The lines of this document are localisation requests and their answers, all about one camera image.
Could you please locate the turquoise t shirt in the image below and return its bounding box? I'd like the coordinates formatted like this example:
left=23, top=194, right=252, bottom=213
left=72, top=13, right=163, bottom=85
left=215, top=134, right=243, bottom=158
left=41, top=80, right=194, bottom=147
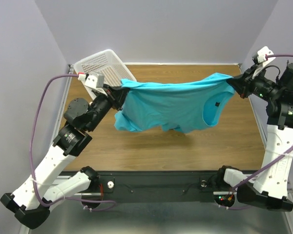
left=114, top=73, right=235, bottom=134

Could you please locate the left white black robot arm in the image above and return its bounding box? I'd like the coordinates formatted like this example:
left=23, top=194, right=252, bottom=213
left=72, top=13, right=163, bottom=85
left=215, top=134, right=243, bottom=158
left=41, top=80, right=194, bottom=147
left=0, top=84, right=129, bottom=229

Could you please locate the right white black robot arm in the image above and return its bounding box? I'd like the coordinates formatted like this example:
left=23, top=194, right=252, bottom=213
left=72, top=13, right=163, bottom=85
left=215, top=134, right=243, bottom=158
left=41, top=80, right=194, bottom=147
left=217, top=63, right=293, bottom=212

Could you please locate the white plastic perforated basket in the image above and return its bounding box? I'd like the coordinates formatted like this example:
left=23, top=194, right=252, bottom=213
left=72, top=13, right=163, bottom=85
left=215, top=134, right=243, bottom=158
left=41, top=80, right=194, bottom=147
left=73, top=49, right=136, bottom=87

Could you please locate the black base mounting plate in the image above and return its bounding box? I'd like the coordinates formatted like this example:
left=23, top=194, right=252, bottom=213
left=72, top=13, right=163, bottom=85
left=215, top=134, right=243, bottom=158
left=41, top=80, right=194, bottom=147
left=98, top=171, right=230, bottom=203

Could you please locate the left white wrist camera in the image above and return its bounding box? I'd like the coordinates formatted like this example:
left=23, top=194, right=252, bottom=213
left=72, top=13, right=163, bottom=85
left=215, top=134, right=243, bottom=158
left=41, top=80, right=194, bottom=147
left=78, top=72, right=107, bottom=95

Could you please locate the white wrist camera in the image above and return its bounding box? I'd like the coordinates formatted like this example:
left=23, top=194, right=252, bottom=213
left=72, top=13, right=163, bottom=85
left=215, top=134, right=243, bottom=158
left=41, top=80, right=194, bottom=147
left=252, top=46, right=275, bottom=70
left=78, top=72, right=107, bottom=95

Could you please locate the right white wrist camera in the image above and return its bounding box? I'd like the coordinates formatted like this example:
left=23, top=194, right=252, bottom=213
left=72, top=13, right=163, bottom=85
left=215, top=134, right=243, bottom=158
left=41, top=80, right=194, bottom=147
left=252, top=46, right=275, bottom=70

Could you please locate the aluminium frame rail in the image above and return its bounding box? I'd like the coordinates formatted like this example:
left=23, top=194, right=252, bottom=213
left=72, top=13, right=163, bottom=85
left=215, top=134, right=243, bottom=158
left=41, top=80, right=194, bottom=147
left=19, top=64, right=74, bottom=234

